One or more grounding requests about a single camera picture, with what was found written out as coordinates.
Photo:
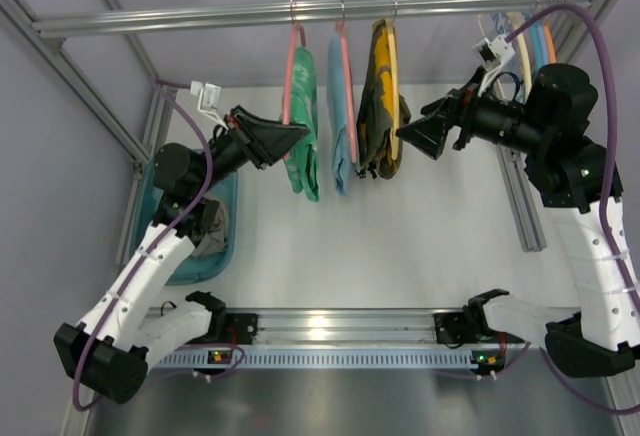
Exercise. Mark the aluminium hanging rail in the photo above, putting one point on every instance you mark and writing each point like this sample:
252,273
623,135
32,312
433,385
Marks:
266,14

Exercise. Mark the right aluminium frame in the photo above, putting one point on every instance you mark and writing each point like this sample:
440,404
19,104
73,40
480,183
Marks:
569,38

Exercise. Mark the cream hanger with camouflage trousers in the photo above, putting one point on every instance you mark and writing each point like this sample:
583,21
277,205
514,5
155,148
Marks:
394,140

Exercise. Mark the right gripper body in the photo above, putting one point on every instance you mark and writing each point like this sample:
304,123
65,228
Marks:
458,119

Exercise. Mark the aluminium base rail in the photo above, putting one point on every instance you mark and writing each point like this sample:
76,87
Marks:
386,329

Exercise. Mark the camouflage yellow trousers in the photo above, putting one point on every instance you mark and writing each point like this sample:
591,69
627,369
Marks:
374,118

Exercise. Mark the light blue trousers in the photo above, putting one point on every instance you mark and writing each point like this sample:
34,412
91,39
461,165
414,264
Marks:
342,166

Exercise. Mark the slotted cable duct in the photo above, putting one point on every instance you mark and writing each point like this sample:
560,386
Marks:
407,358

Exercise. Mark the aluminium frame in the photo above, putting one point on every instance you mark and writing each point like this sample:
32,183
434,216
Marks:
21,17
569,38

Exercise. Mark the teal plastic basket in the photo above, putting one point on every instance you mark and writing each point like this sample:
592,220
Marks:
220,261

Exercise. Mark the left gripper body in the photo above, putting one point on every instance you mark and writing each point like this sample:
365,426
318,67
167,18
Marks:
248,137

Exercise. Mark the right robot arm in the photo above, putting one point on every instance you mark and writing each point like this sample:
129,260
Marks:
567,168

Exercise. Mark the left aluminium frame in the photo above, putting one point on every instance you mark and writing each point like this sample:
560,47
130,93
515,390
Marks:
21,17

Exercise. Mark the grey cloth in basket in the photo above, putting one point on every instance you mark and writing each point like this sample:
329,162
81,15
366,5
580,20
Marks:
213,235

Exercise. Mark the green tie-dye trousers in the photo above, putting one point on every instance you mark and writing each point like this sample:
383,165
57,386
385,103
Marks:
302,162

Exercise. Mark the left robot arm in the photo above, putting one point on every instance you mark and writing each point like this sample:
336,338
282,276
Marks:
112,348

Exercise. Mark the pink hanger with green trousers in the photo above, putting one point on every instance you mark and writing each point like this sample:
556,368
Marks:
297,38

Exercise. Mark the pink hanger with blue trousers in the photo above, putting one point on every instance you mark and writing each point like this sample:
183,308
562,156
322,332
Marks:
351,120

